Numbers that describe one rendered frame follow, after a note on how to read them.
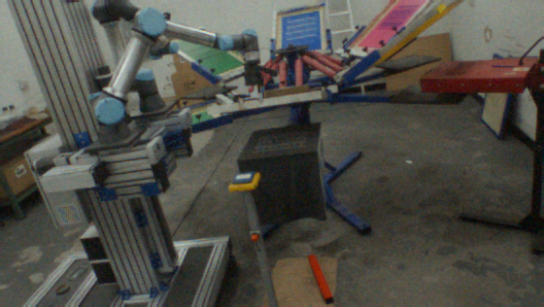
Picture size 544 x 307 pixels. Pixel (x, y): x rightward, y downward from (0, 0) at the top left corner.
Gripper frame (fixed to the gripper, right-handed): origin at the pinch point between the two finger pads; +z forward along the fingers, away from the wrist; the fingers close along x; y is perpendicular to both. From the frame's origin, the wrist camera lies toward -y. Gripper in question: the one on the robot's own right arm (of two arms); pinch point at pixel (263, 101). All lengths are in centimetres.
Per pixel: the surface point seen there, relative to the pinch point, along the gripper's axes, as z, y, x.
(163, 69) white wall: -90, 262, -461
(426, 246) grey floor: 110, -81, -78
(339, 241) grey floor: 106, -22, -91
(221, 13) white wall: -157, 141, -442
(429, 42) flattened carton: -64, -166, -463
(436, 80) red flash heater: 1, -94, -61
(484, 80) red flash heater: 5, -118, -49
